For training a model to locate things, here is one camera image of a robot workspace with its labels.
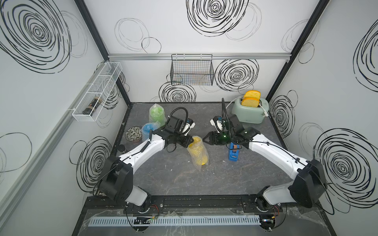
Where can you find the yellow toast slice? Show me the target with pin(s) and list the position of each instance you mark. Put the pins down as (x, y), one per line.
(250, 102)
(252, 94)

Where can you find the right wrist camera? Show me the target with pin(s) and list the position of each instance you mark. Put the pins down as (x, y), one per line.
(217, 123)

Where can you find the aluminium wall rail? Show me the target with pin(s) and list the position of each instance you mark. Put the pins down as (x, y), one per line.
(199, 56)

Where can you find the rear yellow toast slice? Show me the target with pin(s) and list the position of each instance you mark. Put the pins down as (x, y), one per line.
(252, 94)

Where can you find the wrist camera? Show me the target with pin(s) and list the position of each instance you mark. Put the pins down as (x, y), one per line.
(188, 126)
(217, 123)

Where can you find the front yellow toast slice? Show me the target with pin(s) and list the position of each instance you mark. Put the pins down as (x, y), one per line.
(250, 102)

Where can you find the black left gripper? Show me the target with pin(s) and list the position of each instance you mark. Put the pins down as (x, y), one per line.
(188, 137)

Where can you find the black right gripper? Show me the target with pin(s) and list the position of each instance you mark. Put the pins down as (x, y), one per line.
(212, 138)

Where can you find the blue tape dispenser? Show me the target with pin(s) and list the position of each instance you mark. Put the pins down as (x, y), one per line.
(233, 154)

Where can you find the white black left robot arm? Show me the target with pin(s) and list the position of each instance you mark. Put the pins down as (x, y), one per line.
(116, 178)

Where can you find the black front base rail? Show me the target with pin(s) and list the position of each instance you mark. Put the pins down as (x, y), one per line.
(164, 204)

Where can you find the patterned small bowl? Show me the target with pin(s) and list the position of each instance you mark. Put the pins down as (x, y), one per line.
(133, 134)

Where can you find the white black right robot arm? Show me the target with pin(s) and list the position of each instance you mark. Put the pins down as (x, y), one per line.
(308, 179)

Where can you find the white slotted cable duct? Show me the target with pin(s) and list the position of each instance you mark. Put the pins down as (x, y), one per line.
(212, 220)

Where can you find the black wire wall basket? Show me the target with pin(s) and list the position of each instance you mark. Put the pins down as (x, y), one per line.
(192, 72)

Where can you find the yellow plastic wine glass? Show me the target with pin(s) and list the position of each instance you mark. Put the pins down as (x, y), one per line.
(199, 154)

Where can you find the white wire wall shelf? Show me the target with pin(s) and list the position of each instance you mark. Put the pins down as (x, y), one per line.
(104, 86)

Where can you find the small dark cylinder jar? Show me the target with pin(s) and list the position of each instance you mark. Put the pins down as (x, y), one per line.
(121, 148)

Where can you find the blue plastic wine glass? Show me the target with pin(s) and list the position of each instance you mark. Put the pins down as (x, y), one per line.
(147, 129)

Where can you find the mint green toaster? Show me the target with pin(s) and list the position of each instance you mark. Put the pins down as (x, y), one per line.
(249, 114)

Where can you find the dark item in shelf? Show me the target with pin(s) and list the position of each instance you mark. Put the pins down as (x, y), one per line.
(93, 105)

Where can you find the green plastic wine glass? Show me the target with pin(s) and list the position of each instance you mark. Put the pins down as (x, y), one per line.
(157, 113)

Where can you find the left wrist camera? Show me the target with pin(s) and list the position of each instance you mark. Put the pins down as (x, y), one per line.
(188, 126)

